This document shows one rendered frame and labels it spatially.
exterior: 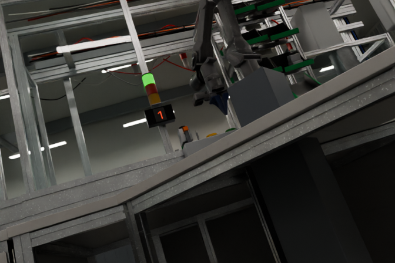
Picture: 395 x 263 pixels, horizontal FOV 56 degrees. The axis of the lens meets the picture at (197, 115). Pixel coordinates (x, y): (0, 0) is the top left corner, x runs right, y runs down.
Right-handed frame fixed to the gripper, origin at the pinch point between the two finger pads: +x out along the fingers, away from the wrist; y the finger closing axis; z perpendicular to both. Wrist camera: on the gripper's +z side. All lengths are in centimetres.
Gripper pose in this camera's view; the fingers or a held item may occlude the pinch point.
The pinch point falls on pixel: (223, 106)
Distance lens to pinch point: 132.7
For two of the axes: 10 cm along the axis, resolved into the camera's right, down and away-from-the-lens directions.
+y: -9.4, 2.6, -2.3
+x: 3.3, 8.8, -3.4
